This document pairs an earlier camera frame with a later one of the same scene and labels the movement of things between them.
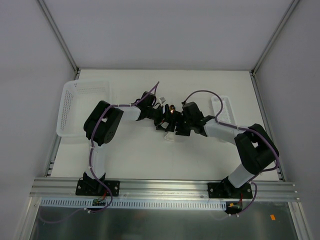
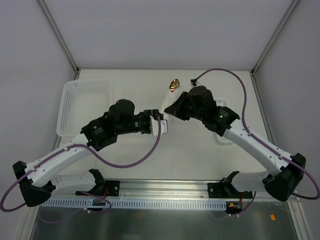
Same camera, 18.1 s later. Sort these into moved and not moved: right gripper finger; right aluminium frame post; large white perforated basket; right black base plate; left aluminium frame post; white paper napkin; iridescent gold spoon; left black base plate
Moved: iridescent gold spoon; white paper napkin; right gripper finger
Not moved: right black base plate; right aluminium frame post; large white perforated basket; left aluminium frame post; left black base plate
